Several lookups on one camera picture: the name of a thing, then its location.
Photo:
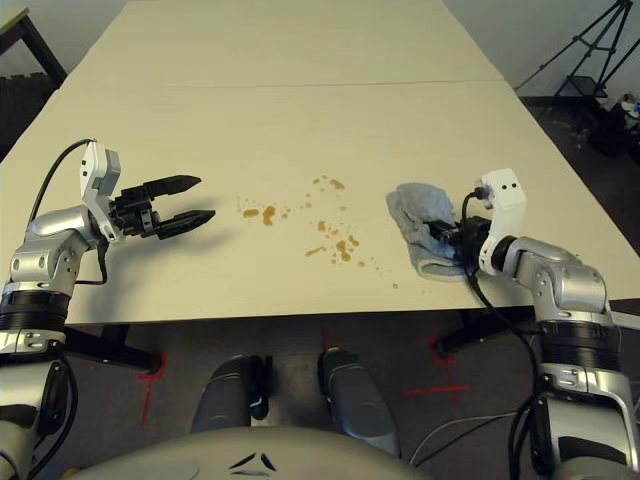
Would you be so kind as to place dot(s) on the grey right robot leg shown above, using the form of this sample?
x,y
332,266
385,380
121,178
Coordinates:
x,y
355,400

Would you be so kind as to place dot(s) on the grey left robot leg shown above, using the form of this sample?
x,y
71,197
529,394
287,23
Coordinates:
x,y
230,395

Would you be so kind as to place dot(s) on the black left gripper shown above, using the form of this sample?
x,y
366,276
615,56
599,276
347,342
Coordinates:
x,y
132,212

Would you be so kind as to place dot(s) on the grey robot torso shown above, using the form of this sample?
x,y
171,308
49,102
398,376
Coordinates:
x,y
200,455

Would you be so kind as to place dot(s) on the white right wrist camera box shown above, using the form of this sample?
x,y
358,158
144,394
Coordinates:
x,y
505,200

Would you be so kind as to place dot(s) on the black table foot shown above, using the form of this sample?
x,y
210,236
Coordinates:
x,y
115,350

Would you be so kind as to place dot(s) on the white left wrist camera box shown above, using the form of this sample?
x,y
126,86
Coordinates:
x,y
97,170

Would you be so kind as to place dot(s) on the black foam floor mat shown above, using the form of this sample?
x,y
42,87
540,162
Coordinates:
x,y
22,110

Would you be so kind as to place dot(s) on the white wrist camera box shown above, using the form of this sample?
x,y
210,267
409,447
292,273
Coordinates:
x,y
97,170
505,200

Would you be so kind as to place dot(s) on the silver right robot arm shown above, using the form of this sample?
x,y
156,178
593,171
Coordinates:
x,y
575,290

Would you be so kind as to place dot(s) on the black low stand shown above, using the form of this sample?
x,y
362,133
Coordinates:
x,y
582,86

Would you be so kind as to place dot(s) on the black tripod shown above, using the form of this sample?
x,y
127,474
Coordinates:
x,y
607,30

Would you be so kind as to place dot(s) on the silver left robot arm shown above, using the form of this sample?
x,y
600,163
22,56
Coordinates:
x,y
45,240

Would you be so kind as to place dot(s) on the grey robot leg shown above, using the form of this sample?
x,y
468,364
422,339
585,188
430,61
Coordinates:
x,y
355,400
230,395

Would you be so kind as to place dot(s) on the red floor tape mark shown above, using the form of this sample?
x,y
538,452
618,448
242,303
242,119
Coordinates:
x,y
452,387
148,390

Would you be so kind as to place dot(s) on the wooden table with black frame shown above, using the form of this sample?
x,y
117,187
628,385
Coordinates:
x,y
42,42

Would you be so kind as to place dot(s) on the brown liquid spill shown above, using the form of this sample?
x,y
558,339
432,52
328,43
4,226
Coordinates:
x,y
268,215

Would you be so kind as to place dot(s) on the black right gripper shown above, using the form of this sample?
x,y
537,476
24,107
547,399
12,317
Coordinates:
x,y
472,240

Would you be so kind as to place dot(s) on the light blue fluffy rag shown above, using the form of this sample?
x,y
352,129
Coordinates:
x,y
415,210

